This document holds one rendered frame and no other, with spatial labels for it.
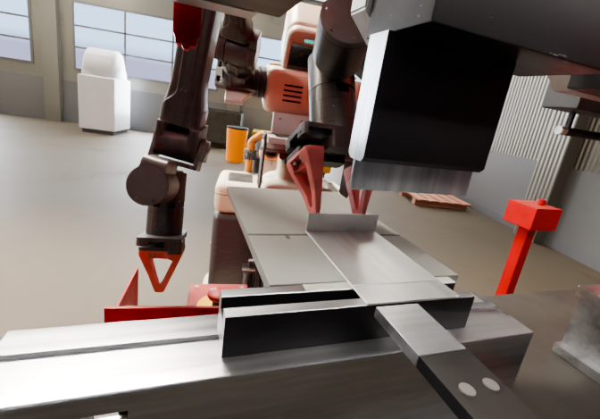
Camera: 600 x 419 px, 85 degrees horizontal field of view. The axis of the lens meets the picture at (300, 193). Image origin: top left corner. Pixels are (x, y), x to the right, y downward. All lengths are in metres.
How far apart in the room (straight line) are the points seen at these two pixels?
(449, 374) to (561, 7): 0.21
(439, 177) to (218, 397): 0.20
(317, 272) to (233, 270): 1.11
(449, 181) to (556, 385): 0.30
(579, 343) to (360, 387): 0.35
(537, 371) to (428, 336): 0.29
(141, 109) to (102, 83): 1.33
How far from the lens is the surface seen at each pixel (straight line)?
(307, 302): 0.23
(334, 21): 0.35
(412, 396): 0.31
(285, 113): 0.92
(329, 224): 0.35
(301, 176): 0.38
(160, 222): 0.57
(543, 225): 2.13
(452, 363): 0.22
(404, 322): 0.23
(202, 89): 0.54
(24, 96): 9.54
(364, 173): 0.22
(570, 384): 0.52
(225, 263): 1.36
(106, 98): 7.55
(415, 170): 0.24
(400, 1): 0.21
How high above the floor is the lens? 1.13
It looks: 15 degrees down
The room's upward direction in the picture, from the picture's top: 9 degrees clockwise
